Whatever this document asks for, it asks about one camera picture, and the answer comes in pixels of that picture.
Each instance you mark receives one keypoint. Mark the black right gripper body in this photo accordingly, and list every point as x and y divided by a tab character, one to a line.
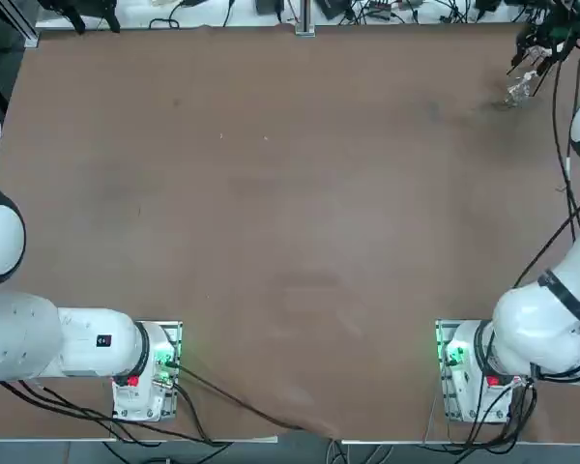
560	21

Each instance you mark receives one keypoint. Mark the silver aluminium rail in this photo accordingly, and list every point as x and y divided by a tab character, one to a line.
21	26

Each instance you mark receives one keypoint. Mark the long black power brick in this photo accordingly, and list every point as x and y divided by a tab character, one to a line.
269	6
331	7

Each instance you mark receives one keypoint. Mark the silver aluminium frame post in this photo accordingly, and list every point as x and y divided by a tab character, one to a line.
305	19

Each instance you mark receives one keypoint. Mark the clear glass alcohol lamp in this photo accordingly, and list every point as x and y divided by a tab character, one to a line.
516	92

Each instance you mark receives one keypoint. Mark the black hub with red ports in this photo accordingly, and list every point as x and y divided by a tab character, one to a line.
382	5

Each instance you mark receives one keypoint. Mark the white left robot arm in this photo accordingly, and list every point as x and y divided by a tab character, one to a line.
87	343

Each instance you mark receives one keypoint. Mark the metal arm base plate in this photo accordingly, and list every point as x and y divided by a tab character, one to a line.
448	415
176	333

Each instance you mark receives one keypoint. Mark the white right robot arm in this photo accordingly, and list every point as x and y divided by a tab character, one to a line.
536	328

